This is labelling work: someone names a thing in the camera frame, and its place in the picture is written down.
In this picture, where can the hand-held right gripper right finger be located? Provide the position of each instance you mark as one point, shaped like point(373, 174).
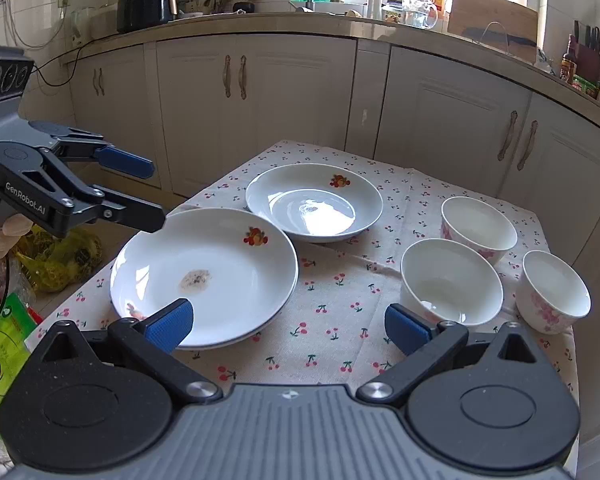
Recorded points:
point(405, 330)

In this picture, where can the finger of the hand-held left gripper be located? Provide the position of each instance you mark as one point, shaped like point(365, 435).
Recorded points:
point(125, 162)
point(135, 215)

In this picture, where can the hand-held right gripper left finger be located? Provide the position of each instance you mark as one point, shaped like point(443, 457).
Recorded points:
point(172, 322)

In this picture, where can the plain white bowl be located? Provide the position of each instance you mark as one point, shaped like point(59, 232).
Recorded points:
point(450, 280)

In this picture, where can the stained white fruit print plate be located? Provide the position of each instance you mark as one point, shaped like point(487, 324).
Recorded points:
point(230, 280)

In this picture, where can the white pink flower bowl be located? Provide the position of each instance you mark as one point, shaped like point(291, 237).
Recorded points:
point(552, 290)
point(480, 225)

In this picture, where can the person's left hand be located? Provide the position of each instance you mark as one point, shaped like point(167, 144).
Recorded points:
point(5, 232)

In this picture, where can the white cabinet door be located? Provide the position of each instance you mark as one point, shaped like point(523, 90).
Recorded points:
point(445, 125)
point(295, 95)
point(195, 120)
point(115, 120)
point(565, 180)

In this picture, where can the cherry print tablecloth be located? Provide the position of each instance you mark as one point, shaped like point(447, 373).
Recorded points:
point(340, 280)

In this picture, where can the yellow plastic bag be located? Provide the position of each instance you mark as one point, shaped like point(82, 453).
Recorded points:
point(60, 260)

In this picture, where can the white electric kettle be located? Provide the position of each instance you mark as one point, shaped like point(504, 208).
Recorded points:
point(82, 25)

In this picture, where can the green packet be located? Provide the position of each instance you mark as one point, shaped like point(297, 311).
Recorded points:
point(2, 360)

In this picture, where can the small black bowl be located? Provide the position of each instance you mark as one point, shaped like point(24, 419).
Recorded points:
point(243, 8)

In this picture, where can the white cabinet corner panel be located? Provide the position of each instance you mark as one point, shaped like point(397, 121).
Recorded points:
point(370, 95)

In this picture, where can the dark sauce bottle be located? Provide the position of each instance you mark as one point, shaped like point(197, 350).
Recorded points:
point(568, 67)

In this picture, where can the knife block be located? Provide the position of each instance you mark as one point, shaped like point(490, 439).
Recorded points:
point(587, 55)

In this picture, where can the wooden cutting board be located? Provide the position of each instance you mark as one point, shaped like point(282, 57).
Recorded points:
point(495, 10)

